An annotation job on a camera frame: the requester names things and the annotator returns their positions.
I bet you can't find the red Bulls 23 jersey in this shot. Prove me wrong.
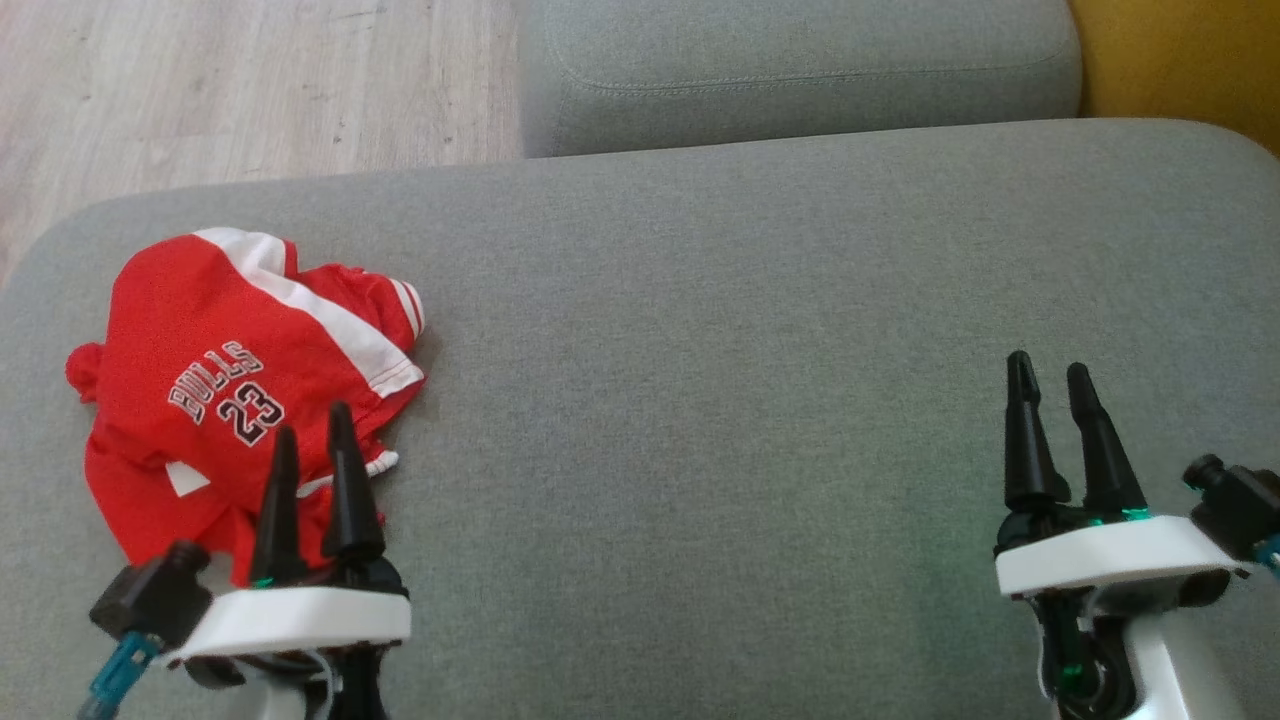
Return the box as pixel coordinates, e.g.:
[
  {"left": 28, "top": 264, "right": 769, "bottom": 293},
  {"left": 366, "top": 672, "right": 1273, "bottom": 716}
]
[{"left": 84, "top": 262, "right": 428, "bottom": 587}]

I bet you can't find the grey sofa back cushion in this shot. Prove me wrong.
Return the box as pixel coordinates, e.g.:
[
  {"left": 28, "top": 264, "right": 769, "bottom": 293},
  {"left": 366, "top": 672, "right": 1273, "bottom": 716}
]
[{"left": 518, "top": 0, "right": 1084, "bottom": 159}]

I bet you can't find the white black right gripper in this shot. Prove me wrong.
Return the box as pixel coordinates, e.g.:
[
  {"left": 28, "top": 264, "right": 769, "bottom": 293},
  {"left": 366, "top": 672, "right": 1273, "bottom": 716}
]
[{"left": 995, "top": 350, "right": 1251, "bottom": 606}]

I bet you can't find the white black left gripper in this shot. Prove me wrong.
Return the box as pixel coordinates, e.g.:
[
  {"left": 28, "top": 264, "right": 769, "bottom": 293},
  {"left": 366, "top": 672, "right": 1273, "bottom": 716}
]
[{"left": 165, "top": 402, "right": 412, "bottom": 663}]

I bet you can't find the blue-plug left camera cable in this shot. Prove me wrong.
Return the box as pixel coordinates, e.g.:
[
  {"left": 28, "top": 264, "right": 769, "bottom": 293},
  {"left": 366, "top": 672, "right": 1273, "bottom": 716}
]
[{"left": 78, "top": 632, "right": 161, "bottom": 720}]

